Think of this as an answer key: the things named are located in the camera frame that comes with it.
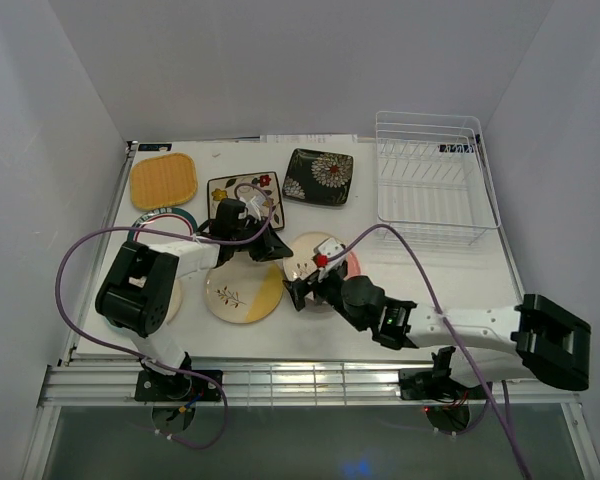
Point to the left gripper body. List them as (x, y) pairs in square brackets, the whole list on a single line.
[(254, 227)]

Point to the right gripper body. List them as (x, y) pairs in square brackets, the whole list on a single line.
[(328, 285)]

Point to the pink cream round plate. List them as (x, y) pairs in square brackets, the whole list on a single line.
[(301, 265)]

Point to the yellow cream round plate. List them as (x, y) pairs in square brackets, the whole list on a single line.
[(243, 291)]

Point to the cream floral square plate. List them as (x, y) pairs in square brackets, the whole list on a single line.
[(247, 185)]

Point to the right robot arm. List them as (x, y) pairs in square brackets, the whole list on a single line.
[(536, 339)]

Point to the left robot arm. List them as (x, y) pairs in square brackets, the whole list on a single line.
[(136, 293)]

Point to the green rimmed white plate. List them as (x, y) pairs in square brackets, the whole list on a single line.
[(168, 219)]

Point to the black floral square plate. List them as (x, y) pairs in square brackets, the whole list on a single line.
[(318, 177)]

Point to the orange woven square plate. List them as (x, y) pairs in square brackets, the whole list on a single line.
[(163, 181)]

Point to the blue cream round plate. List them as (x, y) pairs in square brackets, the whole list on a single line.
[(175, 301)]

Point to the paper sheets at back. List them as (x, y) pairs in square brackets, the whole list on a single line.
[(309, 138)]

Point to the blue label sticker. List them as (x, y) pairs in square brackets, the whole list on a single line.
[(155, 147)]

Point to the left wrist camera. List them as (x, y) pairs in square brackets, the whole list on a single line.
[(257, 206)]

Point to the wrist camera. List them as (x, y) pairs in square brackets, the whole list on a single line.
[(328, 254), (257, 206)]

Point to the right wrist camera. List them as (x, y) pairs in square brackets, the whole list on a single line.
[(328, 254)]

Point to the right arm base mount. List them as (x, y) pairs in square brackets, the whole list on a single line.
[(435, 383)]

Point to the white wire dish rack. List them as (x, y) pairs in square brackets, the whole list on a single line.
[(434, 183)]

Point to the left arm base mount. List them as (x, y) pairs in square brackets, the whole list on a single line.
[(152, 386)]

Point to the aluminium frame rail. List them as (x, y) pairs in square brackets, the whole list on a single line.
[(245, 384)]

